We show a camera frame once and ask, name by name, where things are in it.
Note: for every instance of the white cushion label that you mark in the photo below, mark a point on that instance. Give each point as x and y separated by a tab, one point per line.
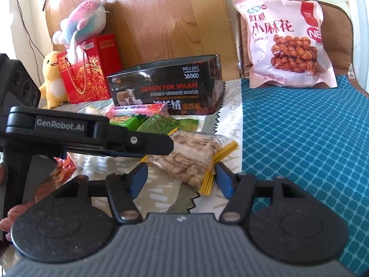
351	74

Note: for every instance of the teal patterned mat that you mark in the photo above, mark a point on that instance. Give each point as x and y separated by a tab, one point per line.
288	135

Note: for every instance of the yellow-edged clear snack packet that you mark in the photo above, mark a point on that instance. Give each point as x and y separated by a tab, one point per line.
184	164

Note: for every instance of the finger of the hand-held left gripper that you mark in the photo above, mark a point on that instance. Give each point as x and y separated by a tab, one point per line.
101	151
144	141

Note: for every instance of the pale green snack packet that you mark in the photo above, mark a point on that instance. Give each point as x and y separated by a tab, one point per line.
188	124

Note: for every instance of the red gift bag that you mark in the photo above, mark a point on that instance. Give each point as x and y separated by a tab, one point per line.
92	75

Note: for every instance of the yellow-edged peanut packet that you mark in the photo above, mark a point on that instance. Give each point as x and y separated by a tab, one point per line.
201	140

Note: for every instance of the brown cushion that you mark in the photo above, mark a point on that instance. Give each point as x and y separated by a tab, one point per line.
340	40

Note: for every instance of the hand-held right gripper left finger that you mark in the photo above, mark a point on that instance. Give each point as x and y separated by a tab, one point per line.
138	179

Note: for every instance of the large pink snack bag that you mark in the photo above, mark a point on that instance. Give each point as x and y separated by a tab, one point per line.
288	34

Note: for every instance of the pink candy packet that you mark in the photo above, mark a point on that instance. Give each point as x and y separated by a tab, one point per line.
135	110

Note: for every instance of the dark green snack packet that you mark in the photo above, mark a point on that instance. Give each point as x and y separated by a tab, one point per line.
155	124

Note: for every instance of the small red snack packet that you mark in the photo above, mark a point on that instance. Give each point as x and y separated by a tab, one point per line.
65	168

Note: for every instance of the green cracker packet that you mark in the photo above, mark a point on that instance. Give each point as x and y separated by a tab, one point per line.
126	122

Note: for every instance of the pastel plush toy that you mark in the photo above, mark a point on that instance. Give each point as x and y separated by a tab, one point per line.
83	23

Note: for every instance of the yellow plush duck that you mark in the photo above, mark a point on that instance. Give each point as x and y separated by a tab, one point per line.
52	83

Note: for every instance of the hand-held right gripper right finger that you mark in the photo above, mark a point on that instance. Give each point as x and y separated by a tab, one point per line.
224	181

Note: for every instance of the white window frame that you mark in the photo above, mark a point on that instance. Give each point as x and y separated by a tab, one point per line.
361	20

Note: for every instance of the wooden board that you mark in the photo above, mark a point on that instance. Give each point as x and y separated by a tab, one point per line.
158	20

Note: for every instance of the small black tape piece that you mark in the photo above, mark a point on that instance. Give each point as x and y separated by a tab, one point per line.
46	4

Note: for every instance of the person's left hand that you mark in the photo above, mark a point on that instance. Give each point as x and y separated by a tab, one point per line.
14	219

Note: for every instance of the black cardboard box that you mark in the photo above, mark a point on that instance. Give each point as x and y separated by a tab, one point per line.
173	92

